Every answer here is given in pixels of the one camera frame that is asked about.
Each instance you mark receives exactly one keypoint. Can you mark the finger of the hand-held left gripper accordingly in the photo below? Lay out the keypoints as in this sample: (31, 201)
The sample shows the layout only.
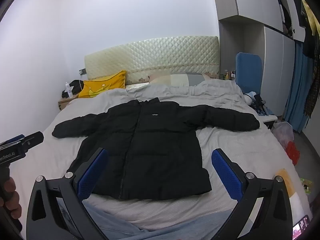
(16, 138)
(33, 140)

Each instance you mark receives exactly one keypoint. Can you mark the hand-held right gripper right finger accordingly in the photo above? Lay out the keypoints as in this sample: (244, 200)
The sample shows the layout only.
(225, 175)

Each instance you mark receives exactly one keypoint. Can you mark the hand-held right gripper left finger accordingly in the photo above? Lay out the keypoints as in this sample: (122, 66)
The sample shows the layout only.
(90, 175)

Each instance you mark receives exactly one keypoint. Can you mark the black puffer jacket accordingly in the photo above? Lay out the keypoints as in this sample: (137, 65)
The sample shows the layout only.
(155, 142)

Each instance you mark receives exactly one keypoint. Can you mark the pile of clothes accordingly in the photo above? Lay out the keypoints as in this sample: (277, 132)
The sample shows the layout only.
(311, 62)

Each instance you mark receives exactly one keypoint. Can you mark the person's left hand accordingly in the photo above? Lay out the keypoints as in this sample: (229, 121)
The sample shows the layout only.
(11, 192)

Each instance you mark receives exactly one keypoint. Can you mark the bed with white textured sheet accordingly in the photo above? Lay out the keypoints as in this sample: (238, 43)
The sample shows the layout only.
(237, 150)

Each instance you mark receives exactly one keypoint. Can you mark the wooden nightstand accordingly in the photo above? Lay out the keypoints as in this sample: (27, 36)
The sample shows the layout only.
(65, 103)

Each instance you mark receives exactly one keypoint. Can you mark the white bottle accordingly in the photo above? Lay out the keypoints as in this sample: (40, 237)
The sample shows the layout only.
(68, 90)

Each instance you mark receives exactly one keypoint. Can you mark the orange and white cloth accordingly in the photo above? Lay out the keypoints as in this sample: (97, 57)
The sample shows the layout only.
(287, 182)

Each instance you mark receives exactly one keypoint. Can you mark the black bag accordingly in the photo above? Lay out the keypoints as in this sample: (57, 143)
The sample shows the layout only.
(76, 86)

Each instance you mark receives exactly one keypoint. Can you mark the red bag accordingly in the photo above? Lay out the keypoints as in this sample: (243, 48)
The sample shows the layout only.
(293, 152)

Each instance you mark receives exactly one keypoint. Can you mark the white bedside table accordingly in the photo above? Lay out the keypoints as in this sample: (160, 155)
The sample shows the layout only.
(270, 119)

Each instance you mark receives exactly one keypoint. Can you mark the white plastic bag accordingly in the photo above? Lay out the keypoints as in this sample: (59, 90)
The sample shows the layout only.
(283, 133)

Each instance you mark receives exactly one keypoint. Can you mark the light blue cloth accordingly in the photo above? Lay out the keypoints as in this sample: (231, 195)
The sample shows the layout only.
(140, 227)

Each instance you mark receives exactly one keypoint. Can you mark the blue and white bundle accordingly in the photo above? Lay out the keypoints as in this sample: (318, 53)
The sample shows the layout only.
(257, 102)

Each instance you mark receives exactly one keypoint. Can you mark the green wrapper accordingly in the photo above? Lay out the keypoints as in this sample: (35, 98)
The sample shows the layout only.
(306, 185)

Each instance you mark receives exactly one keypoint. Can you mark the yellow pillow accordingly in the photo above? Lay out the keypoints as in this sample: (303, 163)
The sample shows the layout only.
(102, 86)

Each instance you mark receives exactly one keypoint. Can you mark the phone with lit screen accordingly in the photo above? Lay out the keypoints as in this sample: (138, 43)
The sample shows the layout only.
(301, 226)

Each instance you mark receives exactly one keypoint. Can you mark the grey duvet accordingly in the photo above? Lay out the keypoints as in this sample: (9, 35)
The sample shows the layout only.
(175, 92)

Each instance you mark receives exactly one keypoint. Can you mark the group of small bottles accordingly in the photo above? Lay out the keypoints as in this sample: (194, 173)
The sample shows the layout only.
(228, 75)

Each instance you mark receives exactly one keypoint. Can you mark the blue cloth on nightstand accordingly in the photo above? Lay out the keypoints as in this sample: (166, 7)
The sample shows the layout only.
(248, 72)

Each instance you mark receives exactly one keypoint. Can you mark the cream pillow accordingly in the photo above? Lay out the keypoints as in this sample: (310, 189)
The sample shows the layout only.
(180, 78)

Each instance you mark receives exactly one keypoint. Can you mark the blue curtain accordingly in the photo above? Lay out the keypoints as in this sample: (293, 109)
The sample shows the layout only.
(297, 87)

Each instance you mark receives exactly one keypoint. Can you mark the grey white nightstand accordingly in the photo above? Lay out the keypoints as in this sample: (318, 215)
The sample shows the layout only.
(272, 55)

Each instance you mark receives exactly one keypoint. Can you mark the cream quilted headboard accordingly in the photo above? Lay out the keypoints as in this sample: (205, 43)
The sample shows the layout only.
(155, 57)

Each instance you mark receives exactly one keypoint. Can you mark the grey wall socket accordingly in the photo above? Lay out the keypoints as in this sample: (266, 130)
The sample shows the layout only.
(82, 72)

